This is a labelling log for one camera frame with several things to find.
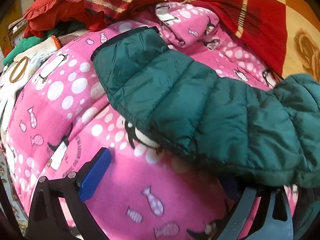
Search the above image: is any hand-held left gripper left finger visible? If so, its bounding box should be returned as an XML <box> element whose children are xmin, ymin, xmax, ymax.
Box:
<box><xmin>26</xmin><ymin>147</ymin><xmax>112</xmax><ymax>240</ymax></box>

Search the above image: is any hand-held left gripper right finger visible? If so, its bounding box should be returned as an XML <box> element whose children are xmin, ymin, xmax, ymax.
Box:
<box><xmin>222</xmin><ymin>184</ymin><xmax>295</xmax><ymax>240</ymax></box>

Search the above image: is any dark green puffer jacket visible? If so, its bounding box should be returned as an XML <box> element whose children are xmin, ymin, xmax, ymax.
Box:
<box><xmin>90</xmin><ymin>26</ymin><xmax>320</xmax><ymax>189</ymax></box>

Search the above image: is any pink penguin print blanket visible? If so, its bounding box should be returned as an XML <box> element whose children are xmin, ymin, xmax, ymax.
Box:
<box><xmin>4</xmin><ymin>2</ymin><xmax>299</xmax><ymax>240</ymax></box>

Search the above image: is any white cloth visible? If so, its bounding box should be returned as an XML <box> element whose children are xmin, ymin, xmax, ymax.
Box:
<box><xmin>0</xmin><ymin>72</ymin><xmax>27</xmax><ymax>133</ymax></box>

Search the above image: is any white knit glove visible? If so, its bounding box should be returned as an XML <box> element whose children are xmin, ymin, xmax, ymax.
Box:
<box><xmin>14</xmin><ymin>35</ymin><xmax>61</xmax><ymax>80</ymax></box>

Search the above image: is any green cloth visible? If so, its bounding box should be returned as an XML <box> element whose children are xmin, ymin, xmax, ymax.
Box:
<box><xmin>3</xmin><ymin>36</ymin><xmax>32</xmax><ymax>66</ymax></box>

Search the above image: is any red ruffled cloth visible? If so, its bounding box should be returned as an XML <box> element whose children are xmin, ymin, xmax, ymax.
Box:
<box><xmin>24</xmin><ymin>0</ymin><xmax>118</xmax><ymax>39</ymax></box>

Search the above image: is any red orange rose checked blanket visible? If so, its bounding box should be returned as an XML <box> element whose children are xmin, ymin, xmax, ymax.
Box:
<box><xmin>147</xmin><ymin>0</ymin><xmax>320</xmax><ymax>80</ymax></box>

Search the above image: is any tan rubber ring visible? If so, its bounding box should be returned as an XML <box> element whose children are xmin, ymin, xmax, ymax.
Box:
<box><xmin>9</xmin><ymin>56</ymin><xmax>30</xmax><ymax>83</ymax></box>

